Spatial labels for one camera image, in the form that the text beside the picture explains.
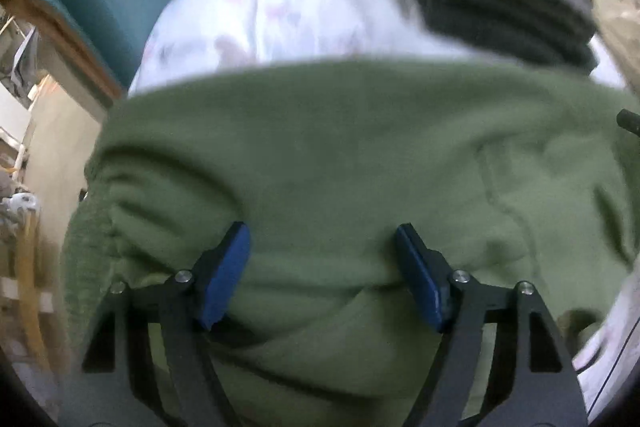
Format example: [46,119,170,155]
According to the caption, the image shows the green pants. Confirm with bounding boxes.
[60,59,640,427]

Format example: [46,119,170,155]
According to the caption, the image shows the cluttered white shelf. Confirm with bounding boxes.
[0,7,66,358]

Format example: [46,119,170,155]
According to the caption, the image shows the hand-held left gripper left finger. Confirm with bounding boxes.
[80,221,252,427]

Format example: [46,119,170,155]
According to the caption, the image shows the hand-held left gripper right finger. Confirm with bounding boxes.
[395,223,589,427]

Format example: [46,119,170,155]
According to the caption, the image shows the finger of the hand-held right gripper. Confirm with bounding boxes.
[616,108,640,134]

